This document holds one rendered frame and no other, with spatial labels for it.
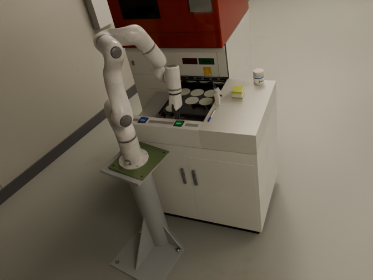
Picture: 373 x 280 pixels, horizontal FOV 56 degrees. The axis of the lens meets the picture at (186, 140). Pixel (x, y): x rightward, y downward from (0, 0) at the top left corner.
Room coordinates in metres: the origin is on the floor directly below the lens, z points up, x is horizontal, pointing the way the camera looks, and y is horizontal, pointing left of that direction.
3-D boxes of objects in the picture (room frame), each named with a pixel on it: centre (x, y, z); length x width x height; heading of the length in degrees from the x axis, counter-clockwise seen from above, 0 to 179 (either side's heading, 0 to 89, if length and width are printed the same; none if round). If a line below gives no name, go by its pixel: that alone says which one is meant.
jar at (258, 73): (2.11, -0.57, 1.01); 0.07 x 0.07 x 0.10
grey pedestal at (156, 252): (1.66, 0.42, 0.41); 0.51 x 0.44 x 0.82; 140
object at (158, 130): (1.89, 0.14, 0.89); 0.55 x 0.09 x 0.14; 61
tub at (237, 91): (1.99, -0.40, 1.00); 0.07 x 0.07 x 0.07; 61
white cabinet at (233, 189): (2.05, -0.12, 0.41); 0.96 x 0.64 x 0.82; 61
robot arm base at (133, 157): (1.74, 0.35, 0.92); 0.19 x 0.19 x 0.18
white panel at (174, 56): (2.47, -0.04, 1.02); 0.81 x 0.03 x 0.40; 61
